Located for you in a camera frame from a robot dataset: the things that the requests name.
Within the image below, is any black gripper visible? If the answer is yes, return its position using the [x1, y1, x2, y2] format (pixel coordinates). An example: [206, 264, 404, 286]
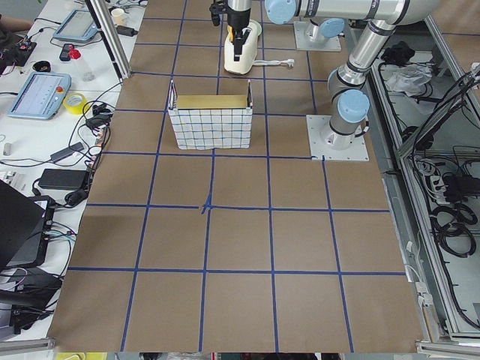
[209, 1, 251, 62]

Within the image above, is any white two-slot toaster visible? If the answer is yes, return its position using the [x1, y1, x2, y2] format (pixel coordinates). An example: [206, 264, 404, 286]
[223, 19, 262, 74]

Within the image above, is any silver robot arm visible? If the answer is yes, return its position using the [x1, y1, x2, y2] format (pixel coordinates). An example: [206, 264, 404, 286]
[264, 0, 440, 103]
[296, 17, 345, 44]

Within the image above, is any white paper cup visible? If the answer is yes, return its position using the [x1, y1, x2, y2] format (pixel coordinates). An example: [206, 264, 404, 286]
[110, 8, 127, 26]

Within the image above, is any blue teach pendant far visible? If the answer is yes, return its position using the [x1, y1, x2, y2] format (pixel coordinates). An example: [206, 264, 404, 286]
[52, 9, 98, 43]

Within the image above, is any blue teach pendant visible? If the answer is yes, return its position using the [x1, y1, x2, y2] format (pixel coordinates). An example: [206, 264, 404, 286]
[52, 9, 98, 43]
[7, 72, 71, 120]

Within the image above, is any yellow tape roll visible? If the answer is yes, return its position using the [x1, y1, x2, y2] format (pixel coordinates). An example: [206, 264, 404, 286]
[62, 93, 87, 115]

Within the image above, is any blue teach pendant near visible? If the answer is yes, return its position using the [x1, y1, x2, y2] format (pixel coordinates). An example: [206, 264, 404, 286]
[7, 72, 71, 120]

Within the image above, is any black power adapter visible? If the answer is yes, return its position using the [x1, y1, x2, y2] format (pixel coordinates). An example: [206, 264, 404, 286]
[38, 169, 89, 191]

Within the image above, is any wire basket with wood board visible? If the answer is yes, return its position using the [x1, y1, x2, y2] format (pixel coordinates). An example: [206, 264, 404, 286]
[168, 81, 254, 151]

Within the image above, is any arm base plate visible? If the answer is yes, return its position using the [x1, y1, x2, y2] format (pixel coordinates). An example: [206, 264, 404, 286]
[306, 115, 369, 162]
[293, 18, 345, 52]

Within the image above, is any aluminium frame post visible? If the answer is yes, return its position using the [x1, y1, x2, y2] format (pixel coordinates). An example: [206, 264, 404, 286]
[85, 0, 131, 80]

